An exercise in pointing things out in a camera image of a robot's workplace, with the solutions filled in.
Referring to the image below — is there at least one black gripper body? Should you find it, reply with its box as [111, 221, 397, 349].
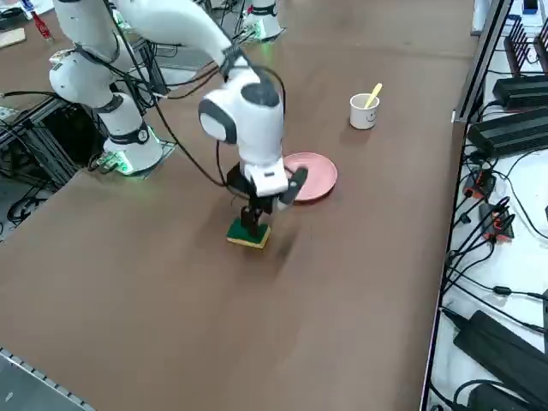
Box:
[226, 164, 276, 215]

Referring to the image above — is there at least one green and yellow sponge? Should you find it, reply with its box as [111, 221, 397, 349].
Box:
[226, 217, 272, 250]

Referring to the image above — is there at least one pink plate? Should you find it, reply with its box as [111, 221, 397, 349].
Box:
[282, 152, 339, 205]

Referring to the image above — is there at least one white smiley cup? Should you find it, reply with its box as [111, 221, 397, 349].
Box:
[349, 92, 381, 131]

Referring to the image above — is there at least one yellow spoon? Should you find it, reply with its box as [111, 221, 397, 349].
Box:
[363, 82, 384, 109]

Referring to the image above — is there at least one orange and black connector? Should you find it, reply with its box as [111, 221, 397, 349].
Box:
[462, 169, 497, 200]
[478, 200, 515, 243]

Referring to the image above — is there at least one red bottle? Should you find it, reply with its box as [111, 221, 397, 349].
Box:
[29, 10, 56, 43]

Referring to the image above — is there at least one black power adapter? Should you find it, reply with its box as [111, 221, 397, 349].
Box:
[452, 309, 548, 403]
[466, 106, 548, 158]
[491, 74, 548, 110]
[466, 383, 532, 411]

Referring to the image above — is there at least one wooden board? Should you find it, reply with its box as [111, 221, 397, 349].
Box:
[0, 27, 27, 50]

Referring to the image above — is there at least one dark slotted rack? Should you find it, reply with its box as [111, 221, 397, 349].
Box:
[503, 15, 548, 77]

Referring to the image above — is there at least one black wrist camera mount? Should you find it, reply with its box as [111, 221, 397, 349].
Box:
[280, 167, 309, 207]

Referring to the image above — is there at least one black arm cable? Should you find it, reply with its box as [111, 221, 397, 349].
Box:
[76, 0, 288, 189]

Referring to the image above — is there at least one black aluminium frame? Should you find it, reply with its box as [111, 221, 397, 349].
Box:
[0, 92, 108, 194]

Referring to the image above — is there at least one black cable with ferrite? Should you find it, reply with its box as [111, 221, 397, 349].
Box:
[444, 256, 548, 301]

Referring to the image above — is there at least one grey aluminium rail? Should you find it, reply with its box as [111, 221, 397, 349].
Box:
[0, 345, 96, 411]

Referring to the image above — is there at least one black aluminium frame post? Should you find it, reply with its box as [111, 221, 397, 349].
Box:
[452, 0, 515, 124]

